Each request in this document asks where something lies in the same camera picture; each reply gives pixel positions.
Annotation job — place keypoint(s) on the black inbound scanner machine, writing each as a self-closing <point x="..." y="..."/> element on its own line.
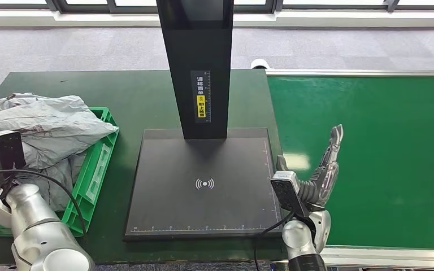
<point x="205" y="202"/>

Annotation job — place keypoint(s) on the dark window frame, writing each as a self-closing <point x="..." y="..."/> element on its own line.
<point x="89" y="5"/>

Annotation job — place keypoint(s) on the grey mailer bag red print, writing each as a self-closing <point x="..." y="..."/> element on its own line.
<point x="56" y="127"/>
<point x="59" y="179"/>

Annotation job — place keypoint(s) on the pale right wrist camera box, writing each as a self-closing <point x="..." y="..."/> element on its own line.
<point x="288" y="192"/>

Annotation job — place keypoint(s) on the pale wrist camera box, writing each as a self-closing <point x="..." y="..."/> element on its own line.
<point x="7" y="149"/>
<point x="288" y="192"/>

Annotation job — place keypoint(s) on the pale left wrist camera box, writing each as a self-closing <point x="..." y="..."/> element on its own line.
<point x="7" y="149"/>

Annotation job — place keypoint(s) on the green conveyor belt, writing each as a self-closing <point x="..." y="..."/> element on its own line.
<point x="381" y="157"/>

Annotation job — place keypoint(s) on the aluminium conveyor frame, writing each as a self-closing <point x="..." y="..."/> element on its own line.
<point x="389" y="258"/>

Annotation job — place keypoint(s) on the white window sill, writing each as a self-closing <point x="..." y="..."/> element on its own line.
<point x="89" y="20"/>

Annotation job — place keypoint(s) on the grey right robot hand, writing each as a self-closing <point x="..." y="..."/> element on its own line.
<point x="321" y="183"/>

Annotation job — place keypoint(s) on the green plastic crate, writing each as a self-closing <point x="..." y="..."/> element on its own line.
<point x="93" y="175"/>

